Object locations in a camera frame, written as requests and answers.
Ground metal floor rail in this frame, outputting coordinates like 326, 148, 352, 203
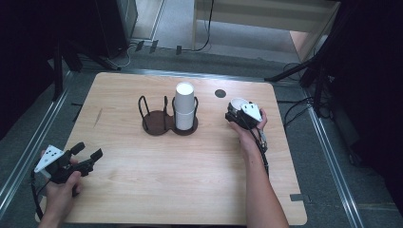
0, 69, 74, 220
300, 86, 366, 228

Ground right hand-held gripper black cable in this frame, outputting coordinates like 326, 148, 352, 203
247, 125, 271, 179

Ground black floor tape strips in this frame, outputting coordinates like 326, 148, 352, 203
69, 102, 84, 124

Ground white floor cable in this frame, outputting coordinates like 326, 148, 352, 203
106, 43, 134, 69

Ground person's left hand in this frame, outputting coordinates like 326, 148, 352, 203
40, 149, 84, 220

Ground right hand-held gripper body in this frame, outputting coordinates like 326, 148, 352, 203
224, 101, 264, 130

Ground dark cabinet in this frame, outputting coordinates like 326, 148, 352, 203
94, 0, 140, 59

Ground dark double wire cup holder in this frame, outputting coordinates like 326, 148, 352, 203
138, 94, 200, 137

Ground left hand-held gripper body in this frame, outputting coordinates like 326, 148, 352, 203
33, 144, 96, 198

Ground person's right hand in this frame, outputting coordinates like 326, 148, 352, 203
227, 107, 269, 152

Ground black hanging cable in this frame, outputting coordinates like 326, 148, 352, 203
189, 0, 216, 53

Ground pale wooden furniture frame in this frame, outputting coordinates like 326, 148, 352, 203
191, 0, 342, 64

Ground dark curtain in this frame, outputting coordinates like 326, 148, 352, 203
327, 0, 403, 208
0, 0, 100, 141

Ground hand-held gripper black cable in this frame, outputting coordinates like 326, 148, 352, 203
247, 125, 271, 179
29, 170, 46, 221

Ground left hand-held gripper black cable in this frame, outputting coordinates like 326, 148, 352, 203
29, 170, 46, 221

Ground black floor cables bundle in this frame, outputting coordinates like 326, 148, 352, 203
276, 61, 336, 131

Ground stack of white cups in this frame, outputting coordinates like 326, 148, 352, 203
173, 82, 197, 131

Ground black metal stand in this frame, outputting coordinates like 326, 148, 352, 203
50, 36, 123, 103
263, 47, 338, 119

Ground white disposable paper cup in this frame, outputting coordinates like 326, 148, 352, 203
228, 97, 251, 112

